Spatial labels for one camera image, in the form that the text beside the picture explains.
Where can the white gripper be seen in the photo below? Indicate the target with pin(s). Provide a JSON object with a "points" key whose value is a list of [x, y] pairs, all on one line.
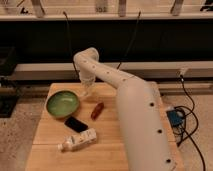
{"points": [[87, 84]]}

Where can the green ceramic bowl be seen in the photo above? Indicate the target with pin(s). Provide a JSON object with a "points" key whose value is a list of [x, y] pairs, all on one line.
{"points": [[62, 104]]}

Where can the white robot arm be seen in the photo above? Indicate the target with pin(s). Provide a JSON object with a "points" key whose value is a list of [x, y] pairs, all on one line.
{"points": [[145, 140]]}

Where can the red sausage toy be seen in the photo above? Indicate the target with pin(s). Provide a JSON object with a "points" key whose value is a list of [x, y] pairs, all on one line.
{"points": [[97, 110]]}

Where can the black smartphone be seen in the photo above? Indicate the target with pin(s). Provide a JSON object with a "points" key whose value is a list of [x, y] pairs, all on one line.
{"points": [[75, 124]]}

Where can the white plastic bottle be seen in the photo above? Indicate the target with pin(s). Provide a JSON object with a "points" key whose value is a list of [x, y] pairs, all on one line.
{"points": [[77, 142]]}

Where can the black box at left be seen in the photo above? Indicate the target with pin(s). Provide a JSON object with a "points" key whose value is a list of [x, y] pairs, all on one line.
{"points": [[8, 63]]}

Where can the blue box on floor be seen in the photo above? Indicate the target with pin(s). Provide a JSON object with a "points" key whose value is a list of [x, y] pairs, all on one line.
{"points": [[175, 117]]}

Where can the white wall rail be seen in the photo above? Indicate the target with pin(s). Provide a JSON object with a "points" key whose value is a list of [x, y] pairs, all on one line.
{"points": [[147, 70]]}

